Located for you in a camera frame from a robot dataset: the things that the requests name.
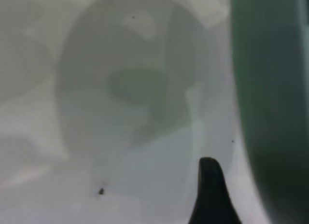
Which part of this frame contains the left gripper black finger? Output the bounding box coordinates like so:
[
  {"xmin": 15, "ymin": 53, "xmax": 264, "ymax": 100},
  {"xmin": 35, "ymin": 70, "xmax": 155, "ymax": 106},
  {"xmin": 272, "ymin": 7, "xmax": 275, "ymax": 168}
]
[{"xmin": 187, "ymin": 157, "xmax": 243, "ymax": 224}]

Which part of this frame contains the green round plate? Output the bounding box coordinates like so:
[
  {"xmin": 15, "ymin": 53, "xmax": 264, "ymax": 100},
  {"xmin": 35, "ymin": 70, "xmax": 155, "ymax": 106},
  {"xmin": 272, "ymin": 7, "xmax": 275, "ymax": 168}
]
[{"xmin": 229, "ymin": 0, "xmax": 309, "ymax": 224}]

